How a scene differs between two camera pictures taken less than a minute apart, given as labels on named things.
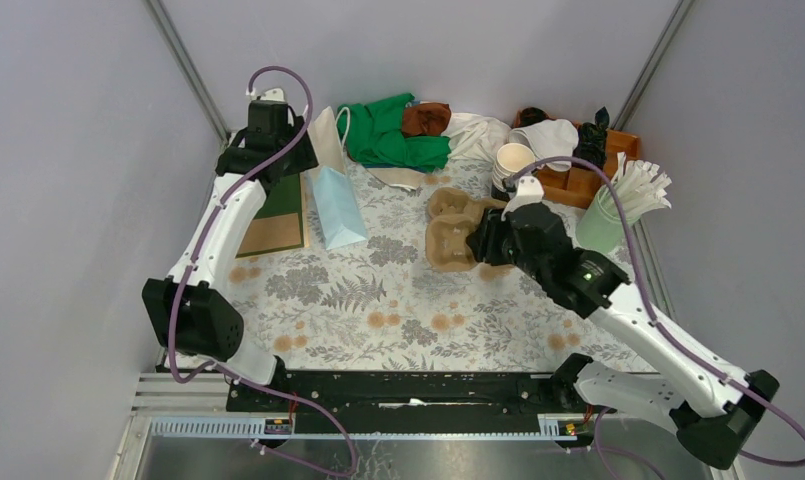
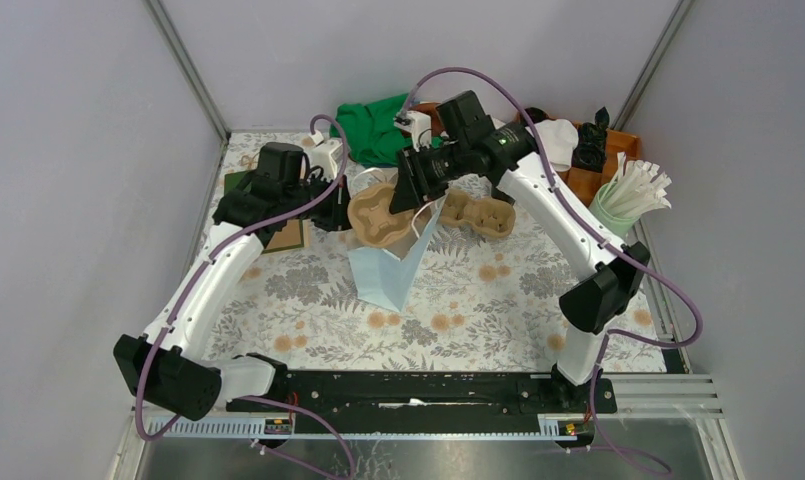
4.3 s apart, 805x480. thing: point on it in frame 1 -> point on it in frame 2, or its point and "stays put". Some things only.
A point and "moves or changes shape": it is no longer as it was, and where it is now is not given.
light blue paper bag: (339, 218) moves or changes shape
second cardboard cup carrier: (452, 210) stays put
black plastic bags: (592, 138) stays put
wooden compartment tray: (573, 186) stays put
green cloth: (374, 135) stays put
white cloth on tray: (548, 138) stays put
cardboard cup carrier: (452, 217) -> (371, 220)
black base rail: (397, 393) stays put
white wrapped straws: (638, 186) stays put
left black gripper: (305, 158) -> (336, 218)
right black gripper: (483, 240) -> (412, 186)
